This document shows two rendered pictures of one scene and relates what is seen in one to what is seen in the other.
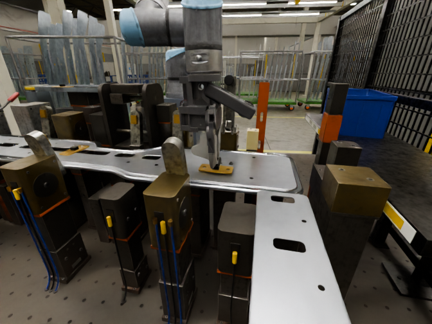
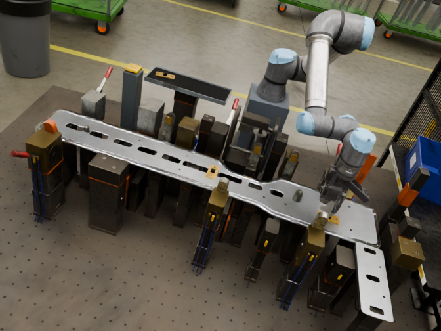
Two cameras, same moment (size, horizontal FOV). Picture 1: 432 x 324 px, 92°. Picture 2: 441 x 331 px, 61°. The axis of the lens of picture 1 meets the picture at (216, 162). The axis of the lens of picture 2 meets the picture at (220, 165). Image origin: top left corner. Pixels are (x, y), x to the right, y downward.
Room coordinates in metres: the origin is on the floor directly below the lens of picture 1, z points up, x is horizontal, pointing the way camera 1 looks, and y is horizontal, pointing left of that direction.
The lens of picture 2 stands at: (-0.52, 0.58, 1.91)
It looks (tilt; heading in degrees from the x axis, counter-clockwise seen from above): 37 degrees down; 352
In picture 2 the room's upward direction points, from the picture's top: 16 degrees clockwise
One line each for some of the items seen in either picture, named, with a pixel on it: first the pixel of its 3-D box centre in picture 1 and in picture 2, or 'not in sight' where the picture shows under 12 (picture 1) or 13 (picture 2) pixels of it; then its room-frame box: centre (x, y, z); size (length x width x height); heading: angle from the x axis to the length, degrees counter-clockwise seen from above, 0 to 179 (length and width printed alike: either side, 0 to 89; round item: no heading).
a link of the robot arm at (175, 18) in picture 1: (195, 29); (344, 130); (0.58, 0.05, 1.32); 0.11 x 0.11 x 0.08; 3
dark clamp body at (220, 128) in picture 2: (115, 157); (212, 161); (0.83, 0.43, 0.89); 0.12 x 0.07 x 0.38; 168
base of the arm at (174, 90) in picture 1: (179, 87); (273, 86); (1.18, 0.20, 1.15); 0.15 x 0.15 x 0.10
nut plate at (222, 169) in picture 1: (216, 167); (328, 216); (0.47, 0.00, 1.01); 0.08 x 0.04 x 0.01; 78
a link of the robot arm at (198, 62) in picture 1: (204, 63); (348, 167); (0.47, 0.02, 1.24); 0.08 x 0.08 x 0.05
